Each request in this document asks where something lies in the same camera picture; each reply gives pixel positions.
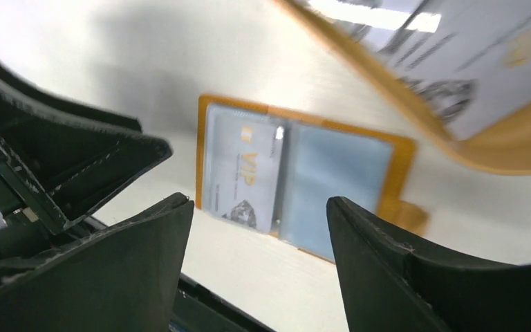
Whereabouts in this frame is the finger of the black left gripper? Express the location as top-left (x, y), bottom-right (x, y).
top-left (0, 64), bottom-right (173, 234)

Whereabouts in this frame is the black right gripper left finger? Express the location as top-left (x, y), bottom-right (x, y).
top-left (0, 193), bottom-right (194, 331)

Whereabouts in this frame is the tan oval tray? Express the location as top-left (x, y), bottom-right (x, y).
top-left (277, 1), bottom-right (531, 176)

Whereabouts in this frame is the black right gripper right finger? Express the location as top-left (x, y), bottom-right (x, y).
top-left (326, 196), bottom-right (531, 331)

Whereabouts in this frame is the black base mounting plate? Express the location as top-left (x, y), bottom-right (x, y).
top-left (74, 207), bottom-right (270, 331)

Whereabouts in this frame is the orange leather card holder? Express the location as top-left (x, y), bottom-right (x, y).
top-left (196, 94), bottom-right (429, 261)

